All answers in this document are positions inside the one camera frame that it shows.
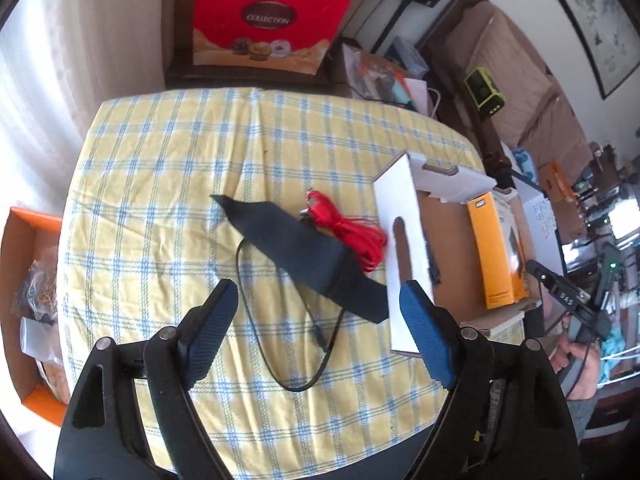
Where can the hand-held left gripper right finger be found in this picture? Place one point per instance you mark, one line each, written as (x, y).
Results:
(425, 332)

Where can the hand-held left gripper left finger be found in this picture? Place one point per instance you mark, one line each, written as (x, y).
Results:
(212, 332)

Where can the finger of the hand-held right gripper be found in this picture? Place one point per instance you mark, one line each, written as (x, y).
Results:
(555, 285)

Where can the white and orange hard drive box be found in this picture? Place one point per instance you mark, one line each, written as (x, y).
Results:
(495, 255)

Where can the white cardboard box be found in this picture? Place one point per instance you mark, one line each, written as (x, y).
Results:
(395, 200)

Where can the person's right hand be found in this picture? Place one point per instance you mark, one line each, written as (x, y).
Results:
(582, 360)

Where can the black fabric pouch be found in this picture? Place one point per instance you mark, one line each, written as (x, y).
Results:
(300, 245)

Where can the clear plastic bottle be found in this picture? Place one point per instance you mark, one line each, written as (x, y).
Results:
(40, 340)

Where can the yellow checked tablecloth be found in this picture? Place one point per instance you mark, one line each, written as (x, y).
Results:
(175, 160)

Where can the bag of metal clips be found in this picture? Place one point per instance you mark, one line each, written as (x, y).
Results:
(40, 285)

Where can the brown sofa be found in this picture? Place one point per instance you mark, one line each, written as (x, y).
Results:
(520, 85)

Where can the green portable device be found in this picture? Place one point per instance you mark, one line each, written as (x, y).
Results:
(482, 91)

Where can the orange cardboard box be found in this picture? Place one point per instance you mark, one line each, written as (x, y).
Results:
(25, 220)

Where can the cluttered open bag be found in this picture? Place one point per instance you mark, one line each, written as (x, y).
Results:
(385, 75)

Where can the white curtain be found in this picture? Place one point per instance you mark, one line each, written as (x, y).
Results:
(75, 35)

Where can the framed wall picture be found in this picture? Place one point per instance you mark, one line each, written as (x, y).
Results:
(595, 15)

